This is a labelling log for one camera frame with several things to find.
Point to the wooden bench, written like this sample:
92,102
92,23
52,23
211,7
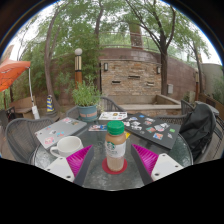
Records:
21,106

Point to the white ceramic mug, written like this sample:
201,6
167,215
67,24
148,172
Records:
70,145

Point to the coffee drink bottle green cap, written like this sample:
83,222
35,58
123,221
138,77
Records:
115,150

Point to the white sticker sheet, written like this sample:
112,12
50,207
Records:
112,116

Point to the black jacket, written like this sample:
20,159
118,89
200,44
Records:
198,128

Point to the small yellow card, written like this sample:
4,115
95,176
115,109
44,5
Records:
127,135

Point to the green plant in blue pot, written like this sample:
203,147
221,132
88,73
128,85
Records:
86,95

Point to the wooden lamp post white globe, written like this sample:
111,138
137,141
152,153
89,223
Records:
78,66

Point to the colourful printed card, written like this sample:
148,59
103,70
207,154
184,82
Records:
97,127

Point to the silver laptop with stickers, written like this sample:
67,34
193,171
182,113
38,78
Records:
58,131

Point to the black laptop with stickers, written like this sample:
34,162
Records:
153,130

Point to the flat round red coaster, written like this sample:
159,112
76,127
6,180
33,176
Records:
106,168

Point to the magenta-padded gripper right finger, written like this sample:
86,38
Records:
150,161

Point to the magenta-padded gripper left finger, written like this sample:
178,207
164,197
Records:
78,163

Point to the blue yellow striped post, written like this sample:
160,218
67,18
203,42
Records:
50,104

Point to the orange patio umbrella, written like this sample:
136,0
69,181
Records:
11,75

